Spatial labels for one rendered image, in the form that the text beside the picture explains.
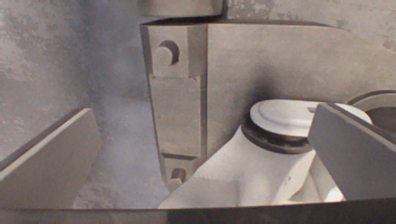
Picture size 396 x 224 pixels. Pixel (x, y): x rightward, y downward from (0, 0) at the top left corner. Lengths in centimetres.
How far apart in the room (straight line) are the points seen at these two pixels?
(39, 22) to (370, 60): 96
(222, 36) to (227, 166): 27
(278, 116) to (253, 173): 11
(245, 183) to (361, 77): 36
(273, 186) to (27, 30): 92
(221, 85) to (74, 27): 55
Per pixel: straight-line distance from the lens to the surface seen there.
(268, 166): 33
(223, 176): 30
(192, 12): 44
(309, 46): 48
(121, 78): 77
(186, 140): 55
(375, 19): 71
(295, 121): 36
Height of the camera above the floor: 62
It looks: 59 degrees down
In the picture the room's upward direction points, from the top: 160 degrees counter-clockwise
